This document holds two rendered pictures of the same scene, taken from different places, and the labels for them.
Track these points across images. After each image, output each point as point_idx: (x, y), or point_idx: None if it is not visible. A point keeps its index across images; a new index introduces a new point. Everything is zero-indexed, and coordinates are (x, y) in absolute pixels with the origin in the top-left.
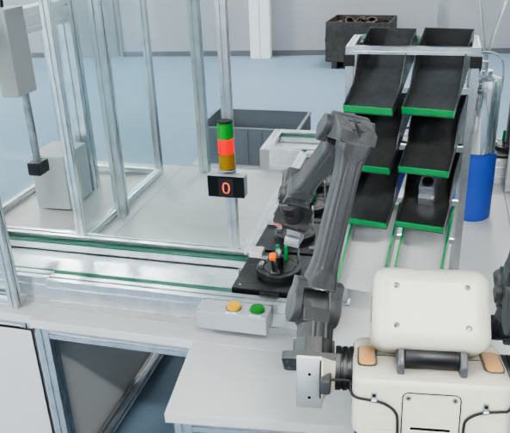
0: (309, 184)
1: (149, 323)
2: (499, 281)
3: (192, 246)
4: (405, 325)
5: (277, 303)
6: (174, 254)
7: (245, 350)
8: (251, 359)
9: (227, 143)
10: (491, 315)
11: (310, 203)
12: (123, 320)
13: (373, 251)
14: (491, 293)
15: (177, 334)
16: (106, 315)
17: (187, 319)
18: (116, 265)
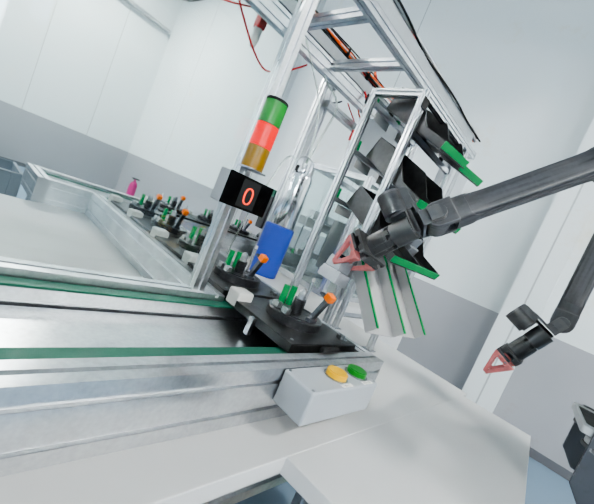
0: (505, 207)
1: (176, 452)
2: (527, 316)
3: (135, 282)
4: None
5: (350, 360)
6: (112, 295)
7: (350, 441)
8: (375, 452)
9: (276, 134)
10: (506, 344)
11: (451, 232)
12: (103, 469)
13: (373, 294)
14: (356, 331)
15: (253, 455)
16: (34, 476)
17: (241, 416)
18: None
